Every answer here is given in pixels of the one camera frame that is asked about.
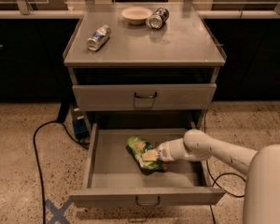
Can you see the blue power box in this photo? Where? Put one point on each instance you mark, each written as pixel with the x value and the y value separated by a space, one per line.
pixel 79 125

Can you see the dark soda can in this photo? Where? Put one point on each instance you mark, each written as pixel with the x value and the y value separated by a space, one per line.
pixel 158 18

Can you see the beige bowl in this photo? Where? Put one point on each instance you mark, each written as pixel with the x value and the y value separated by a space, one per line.
pixel 136 15

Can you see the closed grey upper drawer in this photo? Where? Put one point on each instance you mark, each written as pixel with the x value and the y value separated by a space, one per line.
pixel 144 97

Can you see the open grey middle drawer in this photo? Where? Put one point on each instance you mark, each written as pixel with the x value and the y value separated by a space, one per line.
pixel 113 178

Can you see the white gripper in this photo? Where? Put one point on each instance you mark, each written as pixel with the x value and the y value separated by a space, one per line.
pixel 163 153

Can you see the grey drawer cabinet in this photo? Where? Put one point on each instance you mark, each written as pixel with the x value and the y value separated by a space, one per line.
pixel 183 51

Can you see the green rice chip bag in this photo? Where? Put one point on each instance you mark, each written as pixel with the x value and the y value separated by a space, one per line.
pixel 137 146

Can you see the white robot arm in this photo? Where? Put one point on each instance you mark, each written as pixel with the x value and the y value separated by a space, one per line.
pixel 261 168

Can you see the blue tape cross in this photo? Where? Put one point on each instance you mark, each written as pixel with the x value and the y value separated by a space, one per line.
pixel 58 213

